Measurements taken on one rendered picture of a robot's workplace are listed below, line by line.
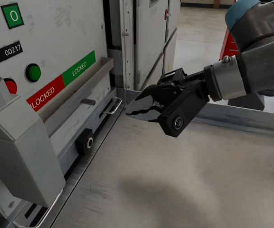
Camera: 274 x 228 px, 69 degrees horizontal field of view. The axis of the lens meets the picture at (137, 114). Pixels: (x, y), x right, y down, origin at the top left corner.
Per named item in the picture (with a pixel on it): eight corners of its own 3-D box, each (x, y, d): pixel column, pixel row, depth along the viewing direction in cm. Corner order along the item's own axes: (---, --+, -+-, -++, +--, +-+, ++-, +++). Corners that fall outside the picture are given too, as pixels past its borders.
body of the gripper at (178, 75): (171, 101, 50) (221, 86, 43) (164, 122, 43) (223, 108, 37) (158, 74, 46) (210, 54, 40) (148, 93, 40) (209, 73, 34)
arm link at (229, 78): (248, 102, 35) (236, 61, 31) (221, 109, 37) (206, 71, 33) (244, 82, 40) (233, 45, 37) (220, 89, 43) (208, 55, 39)
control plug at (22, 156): (68, 182, 34) (35, 95, 23) (49, 210, 30) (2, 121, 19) (30, 171, 36) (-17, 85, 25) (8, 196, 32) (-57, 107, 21)
